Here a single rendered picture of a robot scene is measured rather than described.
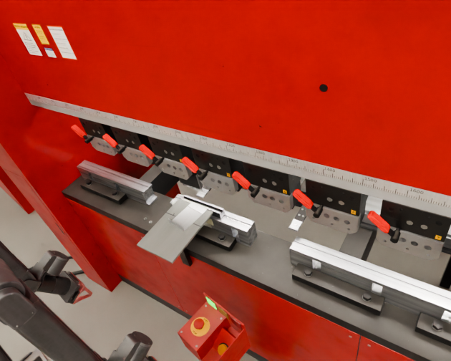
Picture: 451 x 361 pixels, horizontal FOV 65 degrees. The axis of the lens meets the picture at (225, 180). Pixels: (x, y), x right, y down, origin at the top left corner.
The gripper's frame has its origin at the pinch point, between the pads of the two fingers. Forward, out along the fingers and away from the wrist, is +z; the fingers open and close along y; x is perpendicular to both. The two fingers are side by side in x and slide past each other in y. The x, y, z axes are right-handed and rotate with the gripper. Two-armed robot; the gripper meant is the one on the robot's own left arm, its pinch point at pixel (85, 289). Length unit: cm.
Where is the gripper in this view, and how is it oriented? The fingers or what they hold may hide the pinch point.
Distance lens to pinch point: 139.0
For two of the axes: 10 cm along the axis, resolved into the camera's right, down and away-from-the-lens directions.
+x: -5.0, 8.5, -1.2
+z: 4.5, 3.8, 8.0
